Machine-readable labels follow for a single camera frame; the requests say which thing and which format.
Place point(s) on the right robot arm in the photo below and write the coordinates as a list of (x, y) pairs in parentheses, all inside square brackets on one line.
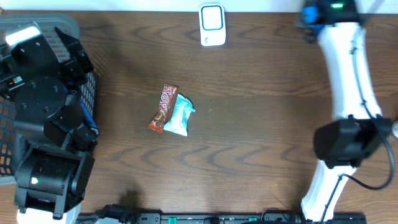
[(358, 127)]

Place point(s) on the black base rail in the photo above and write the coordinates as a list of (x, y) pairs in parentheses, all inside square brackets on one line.
[(118, 214)]

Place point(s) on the red white snack packet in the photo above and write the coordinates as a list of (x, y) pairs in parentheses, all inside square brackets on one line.
[(168, 94)]

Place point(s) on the grey plastic mesh basket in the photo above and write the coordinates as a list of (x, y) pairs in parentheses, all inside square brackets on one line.
[(46, 22)]

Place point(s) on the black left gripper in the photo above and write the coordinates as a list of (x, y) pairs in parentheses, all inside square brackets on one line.
[(76, 59)]

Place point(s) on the teal white wipes packet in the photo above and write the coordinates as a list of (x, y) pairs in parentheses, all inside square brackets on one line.
[(178, 123)]

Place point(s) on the white barcode scanner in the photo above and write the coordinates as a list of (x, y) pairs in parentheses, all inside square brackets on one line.
[(212, 25)]

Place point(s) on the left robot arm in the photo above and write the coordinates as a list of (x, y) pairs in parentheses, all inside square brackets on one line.
[(55, 133)]

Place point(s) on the green lid white jar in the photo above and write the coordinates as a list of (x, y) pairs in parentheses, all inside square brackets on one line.
[(395, 129)]

